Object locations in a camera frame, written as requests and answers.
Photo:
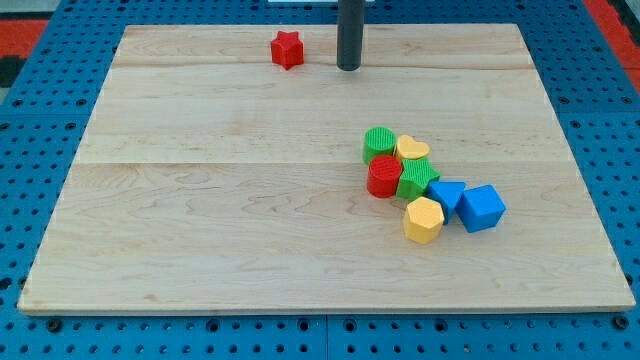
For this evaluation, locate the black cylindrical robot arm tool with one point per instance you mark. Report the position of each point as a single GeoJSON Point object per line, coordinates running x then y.
{"type": "Point", "coordinates": [350, 27]}

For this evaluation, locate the blue cube block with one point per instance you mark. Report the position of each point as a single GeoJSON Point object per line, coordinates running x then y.
{"type": "Point", "coordinates": [480, 208]}

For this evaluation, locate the red cylinder block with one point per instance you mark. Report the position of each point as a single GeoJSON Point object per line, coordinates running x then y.
{"type": "Point", "coordinates": [383, 176]}

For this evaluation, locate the green cylinder block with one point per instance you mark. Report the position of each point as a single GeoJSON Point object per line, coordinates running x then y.
{"type": "Point", "coordinates": [378, 141]}

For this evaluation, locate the yellow heart block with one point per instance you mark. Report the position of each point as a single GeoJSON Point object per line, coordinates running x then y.
{"type": "Point", "coordinates": [409, 148]}

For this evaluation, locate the green star block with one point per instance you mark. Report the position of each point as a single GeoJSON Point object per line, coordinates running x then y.
{"type": "Point", "coordinates": [415, 178]}

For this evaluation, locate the yellow hexagon block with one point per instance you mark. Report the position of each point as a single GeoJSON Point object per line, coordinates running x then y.
{"type": "Point", "coordinates": [423, 220]}

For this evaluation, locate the light wooden board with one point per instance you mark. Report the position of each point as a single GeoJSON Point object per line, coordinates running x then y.
{"type": "Point", "coordinates": [211, 181]}

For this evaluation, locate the blue triangle block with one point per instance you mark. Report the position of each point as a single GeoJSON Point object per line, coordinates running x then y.
{"type": "Point", "coordinates": [447, 194]}

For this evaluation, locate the red star block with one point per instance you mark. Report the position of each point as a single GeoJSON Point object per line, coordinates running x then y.
{"type": "Point", "coordinates": [287, 49]}

